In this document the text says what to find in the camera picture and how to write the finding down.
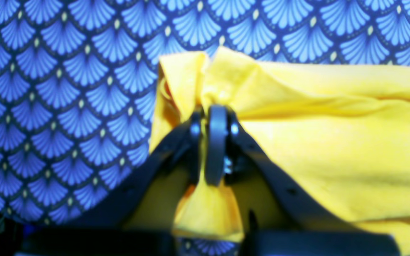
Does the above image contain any left gripper black-tipped right finger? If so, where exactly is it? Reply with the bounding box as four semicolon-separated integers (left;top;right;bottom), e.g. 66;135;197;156
205;105;358;231

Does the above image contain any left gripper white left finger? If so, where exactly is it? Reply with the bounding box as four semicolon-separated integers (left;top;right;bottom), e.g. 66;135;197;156
66;110;203;228

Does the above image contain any yellow T-shirt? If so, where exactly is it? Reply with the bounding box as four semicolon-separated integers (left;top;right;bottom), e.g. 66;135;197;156
123;46;410;256

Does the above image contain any blue fan-pattern table cloth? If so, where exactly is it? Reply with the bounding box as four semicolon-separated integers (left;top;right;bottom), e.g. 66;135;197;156
0;0;410;256

